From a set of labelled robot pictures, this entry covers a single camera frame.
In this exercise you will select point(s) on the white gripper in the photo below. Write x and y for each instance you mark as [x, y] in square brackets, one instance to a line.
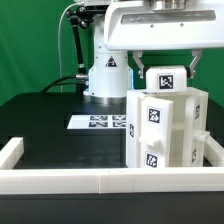
[143, 25]

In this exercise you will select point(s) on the white cabinet top block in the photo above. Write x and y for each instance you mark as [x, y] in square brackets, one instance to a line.
[166, 79]

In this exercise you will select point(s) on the white cabinet body box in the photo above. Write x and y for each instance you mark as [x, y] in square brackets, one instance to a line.
[133, 118]

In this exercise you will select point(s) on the white door panel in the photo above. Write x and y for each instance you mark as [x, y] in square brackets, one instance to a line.
[155, 132]
[195, 134]

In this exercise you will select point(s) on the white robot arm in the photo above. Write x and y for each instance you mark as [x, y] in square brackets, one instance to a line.
[109, 78]

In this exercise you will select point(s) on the white U-shaped fence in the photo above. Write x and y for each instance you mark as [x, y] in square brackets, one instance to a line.
[15, 181]

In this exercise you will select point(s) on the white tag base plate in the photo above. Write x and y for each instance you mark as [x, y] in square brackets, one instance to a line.
[97, 122]

